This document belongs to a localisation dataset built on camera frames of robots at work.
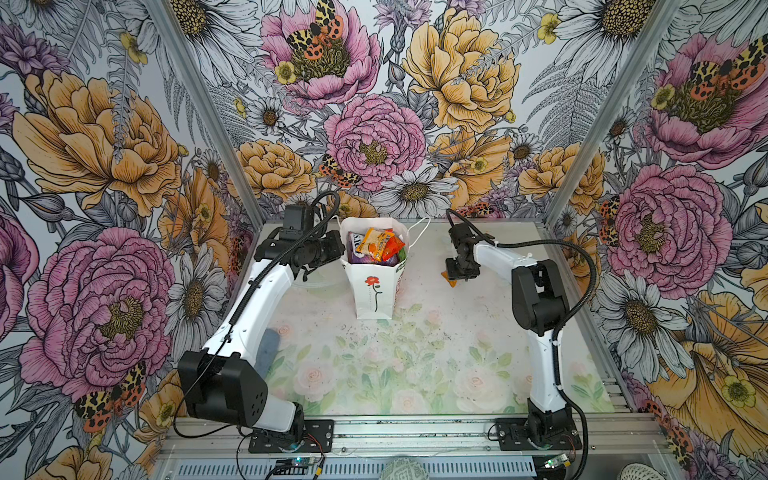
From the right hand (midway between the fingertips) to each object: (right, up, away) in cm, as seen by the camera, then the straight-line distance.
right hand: (459, 281), depth 104 cm
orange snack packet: (-28, +12, -20) cm, 37 cm away
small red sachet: (-23, +12, -19) cm, 32 cm away
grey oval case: (-58, -17, -18) cm, 63 cm away
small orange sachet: (-6, +2, -7) cm, 9 cm away
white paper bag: (-28, +1, -21) cm, 35 cm away
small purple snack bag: (-33, +13, -18) cm, 40 cm away
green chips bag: (-20, +10, -16) cm, 27 cm away
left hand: (-35, +9, -23) cm, 43 cm away
